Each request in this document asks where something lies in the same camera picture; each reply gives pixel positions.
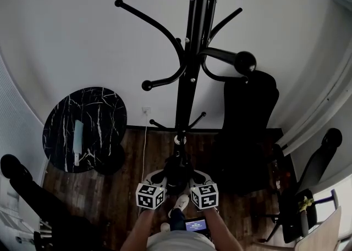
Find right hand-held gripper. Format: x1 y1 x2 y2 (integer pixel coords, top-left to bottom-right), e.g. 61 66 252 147
188 171 219 210

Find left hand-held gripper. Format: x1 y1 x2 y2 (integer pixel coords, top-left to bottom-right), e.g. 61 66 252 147
135 170 169 210

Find dark cap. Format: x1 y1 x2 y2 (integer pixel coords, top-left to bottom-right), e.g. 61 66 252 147
163 150 195 196

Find black metal coat rack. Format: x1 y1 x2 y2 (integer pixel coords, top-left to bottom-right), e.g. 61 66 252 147
114 0 258 160

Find person's right forearm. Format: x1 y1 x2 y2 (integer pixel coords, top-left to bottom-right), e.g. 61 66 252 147
205 207 244 251

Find person's left forearm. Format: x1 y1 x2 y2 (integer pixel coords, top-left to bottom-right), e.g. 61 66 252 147
120 207 157 251

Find person's white right shoe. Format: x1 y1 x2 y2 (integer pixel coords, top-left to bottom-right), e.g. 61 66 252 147
168 194 190 217

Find person's dark trouser leg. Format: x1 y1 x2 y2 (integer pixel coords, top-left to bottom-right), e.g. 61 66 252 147
169 208 188 231

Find small black lit screen device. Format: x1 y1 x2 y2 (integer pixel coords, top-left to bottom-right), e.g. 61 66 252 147
184 216 209 236

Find person's white shirt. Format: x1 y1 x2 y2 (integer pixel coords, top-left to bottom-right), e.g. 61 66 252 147
145 229 218 251

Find black high-back office chair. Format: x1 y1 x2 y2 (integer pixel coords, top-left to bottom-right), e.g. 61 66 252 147
213 70 280 196

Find black marble round table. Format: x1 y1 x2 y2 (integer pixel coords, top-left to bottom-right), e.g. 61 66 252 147
42 87 128 176

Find yellow green small object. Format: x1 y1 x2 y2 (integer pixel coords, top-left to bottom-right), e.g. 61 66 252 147
298 196 315 214

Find dark grey office chair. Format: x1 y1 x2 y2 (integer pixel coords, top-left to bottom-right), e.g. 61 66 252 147
258 128 343 245

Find black office chair with headrest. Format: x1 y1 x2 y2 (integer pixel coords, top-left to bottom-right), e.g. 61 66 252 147
0 153 91 251

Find light wooden chair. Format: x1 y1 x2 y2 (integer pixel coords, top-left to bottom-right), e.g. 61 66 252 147
295 205 343 251

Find dark framed window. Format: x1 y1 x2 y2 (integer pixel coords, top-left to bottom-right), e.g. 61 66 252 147
312 183 352 251

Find white desk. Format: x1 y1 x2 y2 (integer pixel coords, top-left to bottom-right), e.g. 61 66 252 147
0 175 53 245

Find white window blinds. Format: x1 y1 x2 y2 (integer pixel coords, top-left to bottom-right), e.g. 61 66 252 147
0 57 49 179

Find white cable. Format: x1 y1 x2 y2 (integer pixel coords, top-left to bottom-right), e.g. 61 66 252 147
140 112 149 185

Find white wall pipes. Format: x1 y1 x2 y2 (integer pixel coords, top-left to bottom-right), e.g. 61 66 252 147
274 38 352 157

